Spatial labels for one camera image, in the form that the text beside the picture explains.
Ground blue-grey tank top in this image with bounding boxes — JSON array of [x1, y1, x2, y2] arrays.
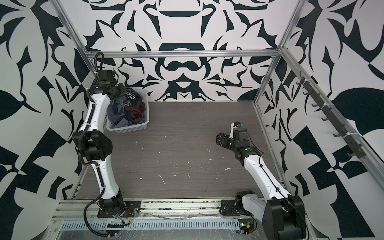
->
[[107, 96, 132, 129]]

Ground white plastic laundry basket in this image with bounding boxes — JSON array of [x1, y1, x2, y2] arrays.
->
[[107, 88, 150, 134]]

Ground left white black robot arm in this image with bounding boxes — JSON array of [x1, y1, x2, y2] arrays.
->
[[72, 70, 125, 216]]

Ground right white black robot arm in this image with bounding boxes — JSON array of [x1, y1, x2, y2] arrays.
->
[[216, 122, 310, 240]]

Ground dark navy tank top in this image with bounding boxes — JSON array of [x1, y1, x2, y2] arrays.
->
[[124, 88, 143, 108]]

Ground maroon tank top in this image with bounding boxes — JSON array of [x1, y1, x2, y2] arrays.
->
[[125, 101, 147, 125]]

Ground green circuit board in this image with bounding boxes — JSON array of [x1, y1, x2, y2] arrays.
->
[[239, 218, 258, 235]]

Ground aluminium frame back crossbar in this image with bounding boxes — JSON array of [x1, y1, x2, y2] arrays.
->
[[83, 49, 281, 59]]

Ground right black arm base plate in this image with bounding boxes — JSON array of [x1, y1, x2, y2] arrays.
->
[[219, 200, 250, 217]]

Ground grey wall hook rack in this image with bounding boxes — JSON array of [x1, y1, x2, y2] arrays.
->
[[297, 73, 367, 159]]

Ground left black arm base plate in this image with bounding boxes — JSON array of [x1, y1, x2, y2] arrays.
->
[[97, 200, 142, 218]]

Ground aluminium front rail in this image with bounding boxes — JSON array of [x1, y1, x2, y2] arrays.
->
[[52, 197, 241, 220]]

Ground white slotted cable duct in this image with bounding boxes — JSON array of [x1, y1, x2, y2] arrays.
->
[[59, 218, 242, 231]]

